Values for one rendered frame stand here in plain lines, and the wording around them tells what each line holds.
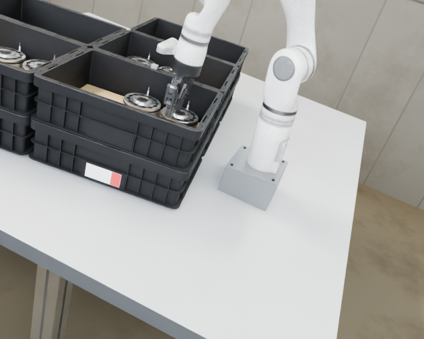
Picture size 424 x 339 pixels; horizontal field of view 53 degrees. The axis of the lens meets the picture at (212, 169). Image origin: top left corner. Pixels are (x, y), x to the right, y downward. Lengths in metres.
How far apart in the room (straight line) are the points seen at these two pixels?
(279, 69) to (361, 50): 2.00
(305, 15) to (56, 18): 0.91
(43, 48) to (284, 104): 0.70
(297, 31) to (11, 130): 0.74
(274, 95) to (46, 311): 0.75
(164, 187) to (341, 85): 2.22
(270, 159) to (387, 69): 1.99
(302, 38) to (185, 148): 0.40
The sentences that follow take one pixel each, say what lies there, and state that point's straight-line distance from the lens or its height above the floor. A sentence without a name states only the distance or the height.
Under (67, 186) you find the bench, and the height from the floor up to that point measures 0.70.
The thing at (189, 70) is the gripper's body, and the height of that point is 1.00.
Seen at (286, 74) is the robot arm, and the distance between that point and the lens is 1.06.
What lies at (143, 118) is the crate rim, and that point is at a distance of 0.96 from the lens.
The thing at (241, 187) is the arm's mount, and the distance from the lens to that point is 1.17.
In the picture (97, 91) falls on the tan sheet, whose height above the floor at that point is 0.83.
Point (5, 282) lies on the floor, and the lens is 1.81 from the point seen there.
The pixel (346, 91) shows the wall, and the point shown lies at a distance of 3.09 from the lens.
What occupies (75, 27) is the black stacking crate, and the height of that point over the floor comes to 0.88.
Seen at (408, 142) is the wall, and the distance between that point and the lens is 3.19.
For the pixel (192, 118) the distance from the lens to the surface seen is 1.17.
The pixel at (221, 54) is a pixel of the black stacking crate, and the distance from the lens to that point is 1.80.
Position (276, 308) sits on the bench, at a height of 0.70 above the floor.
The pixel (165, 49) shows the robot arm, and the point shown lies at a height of 1.03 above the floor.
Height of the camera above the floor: 1.33
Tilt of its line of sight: 29 degrees down
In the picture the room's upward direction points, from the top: 18 degrees clockwise
